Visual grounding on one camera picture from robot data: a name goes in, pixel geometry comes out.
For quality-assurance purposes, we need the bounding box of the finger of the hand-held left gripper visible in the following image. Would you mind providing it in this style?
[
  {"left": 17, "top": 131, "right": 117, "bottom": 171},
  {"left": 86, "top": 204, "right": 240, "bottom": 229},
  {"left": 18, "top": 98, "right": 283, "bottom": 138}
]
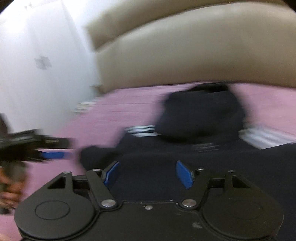
[
  {"left": 35, "top": 149, "right": 70, "bottom": 161},
  {"left": 44, "top": 136, "right": 75, "bottom": 149}
]

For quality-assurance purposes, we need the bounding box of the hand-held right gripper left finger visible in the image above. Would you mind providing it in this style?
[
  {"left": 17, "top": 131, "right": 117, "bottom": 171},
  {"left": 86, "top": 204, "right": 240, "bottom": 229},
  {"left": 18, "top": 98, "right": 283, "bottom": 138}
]
[{"left": 49, "top": 161, "right": 121, "bottom": 208}]

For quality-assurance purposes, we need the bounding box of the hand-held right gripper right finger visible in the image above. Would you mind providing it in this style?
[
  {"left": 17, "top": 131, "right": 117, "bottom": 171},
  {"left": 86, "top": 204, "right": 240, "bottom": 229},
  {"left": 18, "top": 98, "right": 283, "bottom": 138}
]
[{"left": 176, "top": 160, "right": 246, "bottom": 208}]

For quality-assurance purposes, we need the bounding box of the navy blue garment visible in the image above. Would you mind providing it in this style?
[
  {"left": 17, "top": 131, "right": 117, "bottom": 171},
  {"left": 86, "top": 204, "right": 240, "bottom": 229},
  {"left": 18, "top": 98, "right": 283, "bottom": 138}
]
[{"left": 79, "top": 83, "right": 296, "bottom": 241}]

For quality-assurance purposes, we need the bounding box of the person's left hand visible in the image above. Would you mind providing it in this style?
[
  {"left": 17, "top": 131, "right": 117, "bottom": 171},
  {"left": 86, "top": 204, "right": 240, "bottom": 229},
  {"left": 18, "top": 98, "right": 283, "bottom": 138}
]
[{"left": 0, "top": 162, "right": 25, "bottom": 215}]

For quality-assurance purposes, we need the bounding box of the pink quilted bed blanket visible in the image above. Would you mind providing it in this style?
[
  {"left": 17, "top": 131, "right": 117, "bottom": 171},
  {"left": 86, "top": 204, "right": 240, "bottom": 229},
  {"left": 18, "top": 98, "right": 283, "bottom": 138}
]
[{"left": 0, "top": 83, "right": 296, "bottom": 241}]

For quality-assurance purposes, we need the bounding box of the beige padded headboard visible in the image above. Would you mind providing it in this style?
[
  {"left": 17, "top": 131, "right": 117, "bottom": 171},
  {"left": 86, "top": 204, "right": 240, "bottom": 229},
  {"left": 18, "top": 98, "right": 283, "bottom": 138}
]
[{"left": 84, "top": 0, "right": 296, "bottom": 93}]

